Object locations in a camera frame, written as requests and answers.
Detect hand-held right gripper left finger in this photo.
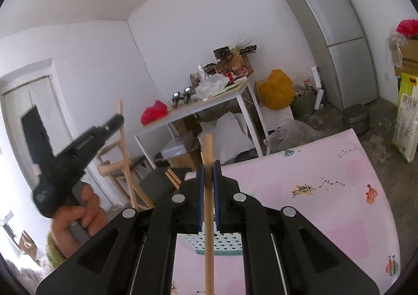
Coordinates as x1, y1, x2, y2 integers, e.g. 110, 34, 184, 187
35, 164, 206, 295

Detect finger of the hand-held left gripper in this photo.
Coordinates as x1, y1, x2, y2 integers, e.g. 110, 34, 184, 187
93, 114, 125, 148

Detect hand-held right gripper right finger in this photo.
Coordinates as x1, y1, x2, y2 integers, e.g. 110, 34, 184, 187
213, 160, 381, 295

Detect teal plastic utensil holder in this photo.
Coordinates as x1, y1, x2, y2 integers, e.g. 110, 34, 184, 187
181, 233, 243, 257

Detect person's left forearm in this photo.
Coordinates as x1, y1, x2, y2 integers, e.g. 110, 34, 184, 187
45, 230, 67, 271

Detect person's left hand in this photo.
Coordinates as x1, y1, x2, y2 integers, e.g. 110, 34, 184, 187
51, 182, 110, 259

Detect red plastic bag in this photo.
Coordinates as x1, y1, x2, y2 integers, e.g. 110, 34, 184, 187
395, 19, 418, 41
140, 100, 169, 126

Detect wooden chair with black seat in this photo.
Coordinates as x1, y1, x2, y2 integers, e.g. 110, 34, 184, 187
96, 136, 193, 212

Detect grey plastic-wrapped box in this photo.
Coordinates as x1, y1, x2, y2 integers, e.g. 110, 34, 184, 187
161, 133, 200, 160

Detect white sack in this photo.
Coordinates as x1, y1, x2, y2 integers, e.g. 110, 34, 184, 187
199, 112, 255, 165

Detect cardboard box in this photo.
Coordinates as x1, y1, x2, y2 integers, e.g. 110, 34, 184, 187
171, 115, 200, 139
392, 38, 418, 76

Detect white door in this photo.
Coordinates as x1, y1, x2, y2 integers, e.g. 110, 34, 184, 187
0, 59, 77, 207

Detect white side table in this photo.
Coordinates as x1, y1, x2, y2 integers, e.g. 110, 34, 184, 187
134, 79, 265, 169

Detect clear plastic bag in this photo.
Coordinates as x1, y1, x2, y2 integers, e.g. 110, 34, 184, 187
264, 118, 324, 155

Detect white plastic bag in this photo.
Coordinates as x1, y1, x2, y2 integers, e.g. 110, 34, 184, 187
194, 73, 230, 99

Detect orange plastic bag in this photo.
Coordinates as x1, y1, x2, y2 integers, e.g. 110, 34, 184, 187
255, 69, 295, 110

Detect pile of snack packages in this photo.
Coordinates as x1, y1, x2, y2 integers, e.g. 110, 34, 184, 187
191, 45, 258, 86

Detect green bag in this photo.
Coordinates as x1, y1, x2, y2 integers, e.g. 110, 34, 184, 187
292, 81, 318, 117

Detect white flat box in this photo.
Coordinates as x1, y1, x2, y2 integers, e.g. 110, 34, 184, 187
310, 66, 326, 110

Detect grey trash bin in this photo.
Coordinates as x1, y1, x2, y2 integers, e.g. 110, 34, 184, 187
342, 104, 372, 135

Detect white and yellow rice bag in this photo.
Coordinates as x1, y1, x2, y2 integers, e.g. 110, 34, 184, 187
392, 72, 418, 164

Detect silver refrigerator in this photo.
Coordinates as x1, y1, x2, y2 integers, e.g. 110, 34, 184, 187
281, 0, 379, 112

